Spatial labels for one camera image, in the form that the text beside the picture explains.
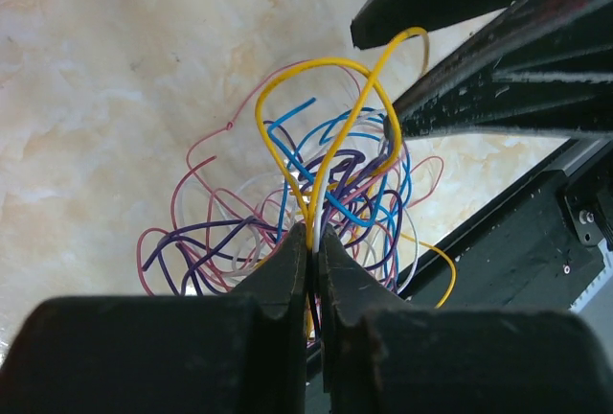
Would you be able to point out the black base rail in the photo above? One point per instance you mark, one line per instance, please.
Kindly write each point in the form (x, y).
(537, 246)

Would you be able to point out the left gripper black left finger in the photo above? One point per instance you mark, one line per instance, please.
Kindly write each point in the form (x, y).
(239, 352)

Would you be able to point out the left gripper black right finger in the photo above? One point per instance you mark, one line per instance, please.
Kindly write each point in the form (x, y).
(382, 355)

